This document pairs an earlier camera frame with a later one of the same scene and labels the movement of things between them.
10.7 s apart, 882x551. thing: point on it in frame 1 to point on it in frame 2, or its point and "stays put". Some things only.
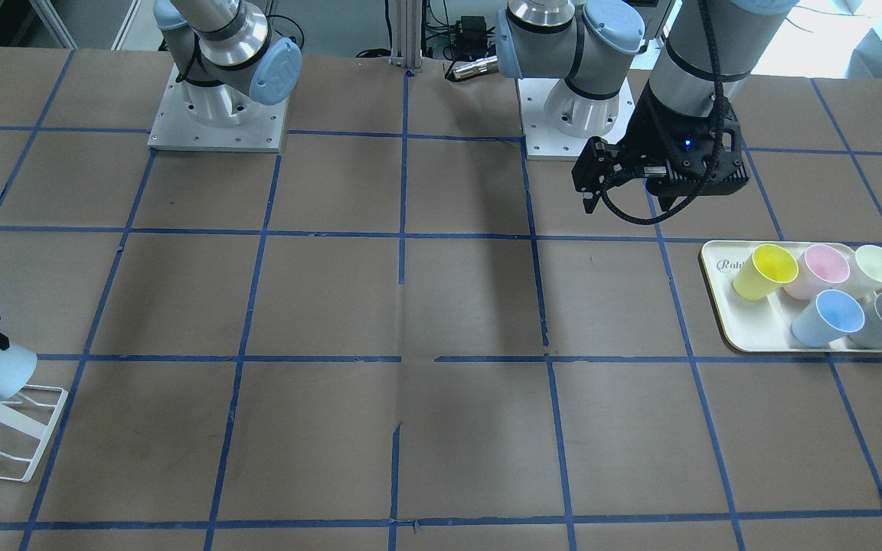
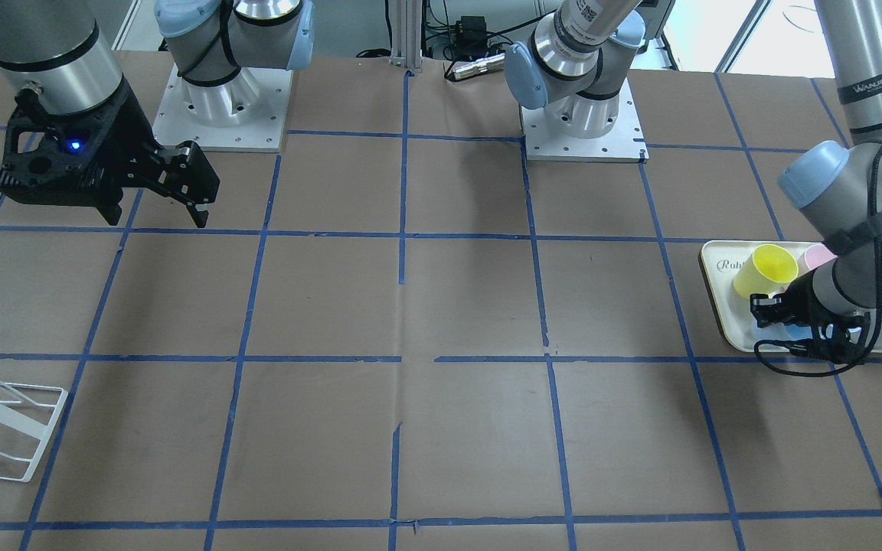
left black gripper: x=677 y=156 to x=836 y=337
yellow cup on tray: x=769 y=268 stays put
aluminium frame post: x=406 y=34 stays put
